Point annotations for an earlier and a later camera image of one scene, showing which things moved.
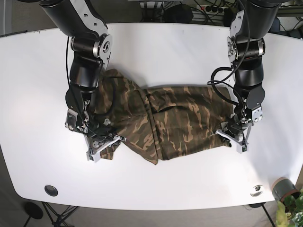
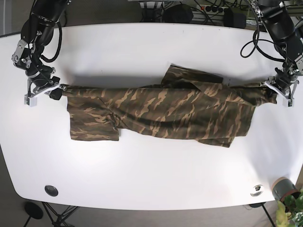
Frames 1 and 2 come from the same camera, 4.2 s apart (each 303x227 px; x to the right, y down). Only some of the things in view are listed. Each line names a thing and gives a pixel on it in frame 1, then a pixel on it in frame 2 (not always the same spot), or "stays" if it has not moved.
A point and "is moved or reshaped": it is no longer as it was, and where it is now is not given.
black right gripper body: (246, 117) → (284, 78)
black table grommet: (51, 190) stays
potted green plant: (289, 203) stays
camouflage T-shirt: (155, 124) is moved or reshaped
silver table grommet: (258, 190) stays
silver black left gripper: (74, 123) → (40, 75)
